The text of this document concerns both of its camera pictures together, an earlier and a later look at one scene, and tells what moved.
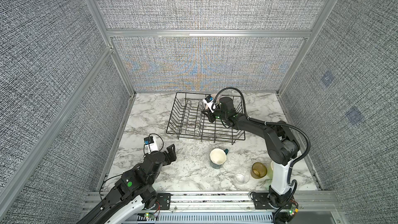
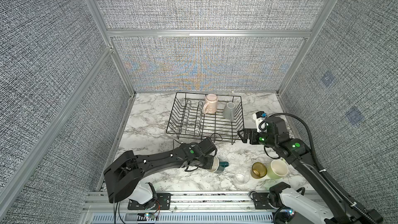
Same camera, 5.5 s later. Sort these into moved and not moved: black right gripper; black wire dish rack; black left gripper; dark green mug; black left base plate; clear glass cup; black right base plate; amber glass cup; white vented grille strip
Moved: dark green mug; black right gripper; black left gripper
Not moved: black right base plate; amber glass cup; white vented grille strip; black left base plate; clear glass cup; black wire dish rack
